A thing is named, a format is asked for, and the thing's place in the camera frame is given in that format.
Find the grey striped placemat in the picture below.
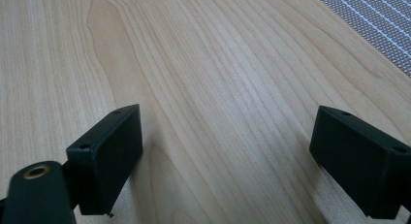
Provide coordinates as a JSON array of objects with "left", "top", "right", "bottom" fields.
[{"left": 311, "top": 0, "right": 411, "bottom": 78}]

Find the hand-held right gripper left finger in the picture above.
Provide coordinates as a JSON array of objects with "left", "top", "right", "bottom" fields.
[{"left": 66, "top": 103, "right": 143, "bottom": 216}]

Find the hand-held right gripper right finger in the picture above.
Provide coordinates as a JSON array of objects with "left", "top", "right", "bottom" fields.
[{"left": 308, "top": 105, "right": 411, "bottom": 220}]

